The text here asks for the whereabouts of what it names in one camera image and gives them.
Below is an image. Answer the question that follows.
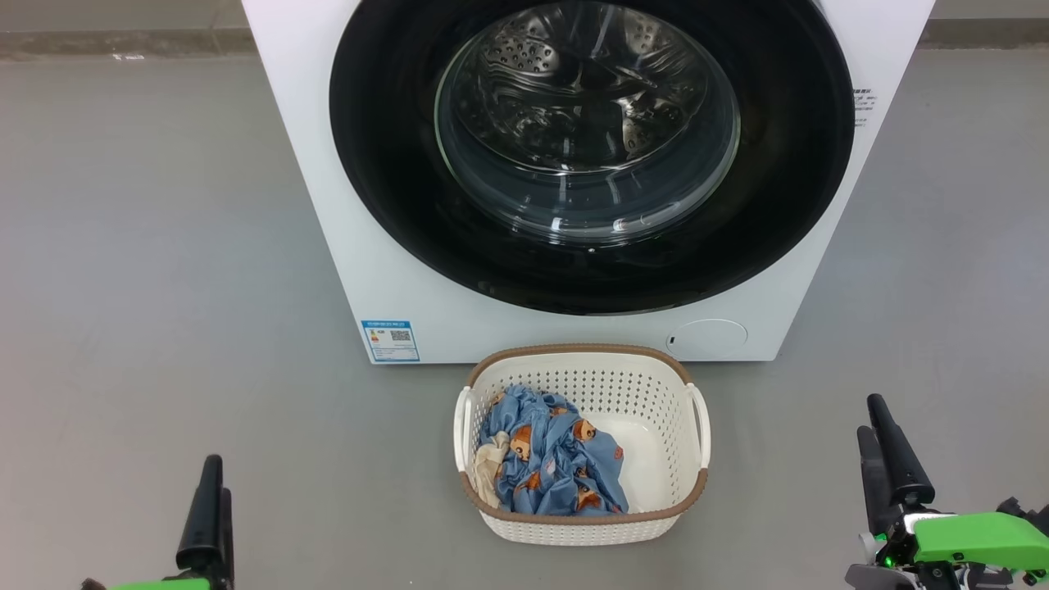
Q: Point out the black round glass washer door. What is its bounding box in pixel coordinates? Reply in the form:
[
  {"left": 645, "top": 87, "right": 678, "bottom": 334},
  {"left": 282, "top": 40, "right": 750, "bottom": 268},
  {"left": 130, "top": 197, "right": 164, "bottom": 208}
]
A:
[{"left": 329, "top": 0, "right": 856, "bottom": 315}]

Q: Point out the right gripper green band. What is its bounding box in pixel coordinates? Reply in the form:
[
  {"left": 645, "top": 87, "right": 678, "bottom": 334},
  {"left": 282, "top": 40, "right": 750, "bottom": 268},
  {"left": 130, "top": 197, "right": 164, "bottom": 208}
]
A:
[{"left": 844, "top": 393, "right": 1049, "bottom": 590}]

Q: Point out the round white filter cover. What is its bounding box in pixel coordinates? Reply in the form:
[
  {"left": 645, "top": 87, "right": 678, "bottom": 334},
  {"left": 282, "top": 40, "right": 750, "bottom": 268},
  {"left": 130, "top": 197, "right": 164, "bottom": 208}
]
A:
[{"left": 665, "top": 319, "right": 748, "bottom": 360}]

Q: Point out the white front-load washing machine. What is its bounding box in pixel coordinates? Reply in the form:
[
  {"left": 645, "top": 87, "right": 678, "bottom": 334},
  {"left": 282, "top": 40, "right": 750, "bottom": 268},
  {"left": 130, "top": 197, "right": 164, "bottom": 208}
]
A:
[{"left": 242, "top": 0, "right": 937, "bottom": 365}]

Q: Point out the blue bear print garment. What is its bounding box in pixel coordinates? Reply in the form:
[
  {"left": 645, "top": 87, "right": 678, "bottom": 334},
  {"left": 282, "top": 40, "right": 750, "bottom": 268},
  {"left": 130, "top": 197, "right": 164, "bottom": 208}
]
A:
[{"left": 479, "top": 385, "right": 630, "bottom": 515}]

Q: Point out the cream perforated laundry basket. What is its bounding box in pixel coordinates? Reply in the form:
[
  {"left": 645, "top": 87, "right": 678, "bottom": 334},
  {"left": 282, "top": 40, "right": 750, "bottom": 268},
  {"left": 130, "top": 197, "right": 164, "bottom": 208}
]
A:
[{"left": 453, "top": 343, "right": 712, "bottom": 547}]

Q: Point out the blue energy label sticker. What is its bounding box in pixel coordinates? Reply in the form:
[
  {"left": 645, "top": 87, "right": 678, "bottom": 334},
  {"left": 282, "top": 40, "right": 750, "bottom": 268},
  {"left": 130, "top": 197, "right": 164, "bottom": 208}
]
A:
[{"left": 361, "top": 320, "right": 420, "bottom": 363}]

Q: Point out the cream beige garment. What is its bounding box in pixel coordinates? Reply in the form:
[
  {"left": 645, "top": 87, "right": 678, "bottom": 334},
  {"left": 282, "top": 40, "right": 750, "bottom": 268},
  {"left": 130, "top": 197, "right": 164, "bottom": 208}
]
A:
[{"left": 474, "top": 432, "right": 511, "bottom": 509}]

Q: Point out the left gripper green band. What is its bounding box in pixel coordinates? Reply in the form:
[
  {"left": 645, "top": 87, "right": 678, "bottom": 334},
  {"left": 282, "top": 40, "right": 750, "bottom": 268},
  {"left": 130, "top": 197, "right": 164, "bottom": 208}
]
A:
[{"left": 82, "top": 455, "right": 235, "bottom": 590}]

